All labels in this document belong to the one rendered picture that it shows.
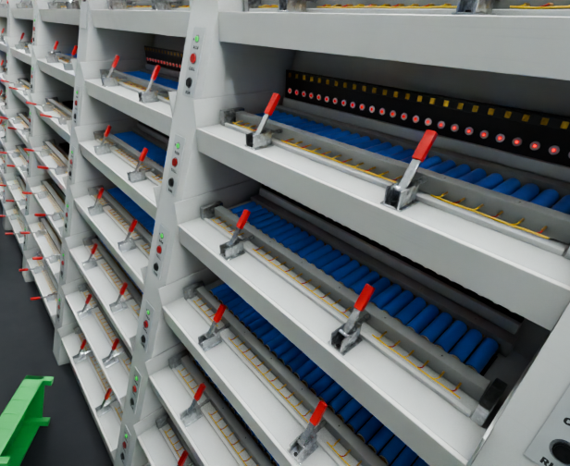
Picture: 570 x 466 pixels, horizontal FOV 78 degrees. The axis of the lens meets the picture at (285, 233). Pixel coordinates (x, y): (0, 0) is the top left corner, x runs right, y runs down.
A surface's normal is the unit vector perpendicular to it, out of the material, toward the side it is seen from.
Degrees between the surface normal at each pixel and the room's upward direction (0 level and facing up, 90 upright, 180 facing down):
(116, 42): 90
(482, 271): 109
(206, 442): 19
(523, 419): 90
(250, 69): 90
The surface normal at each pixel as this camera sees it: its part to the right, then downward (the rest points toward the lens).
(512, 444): -0.70, 0.04
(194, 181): 0.66, 0.40
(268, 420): 0.03, -0.85
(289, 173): -0.75, 0.33
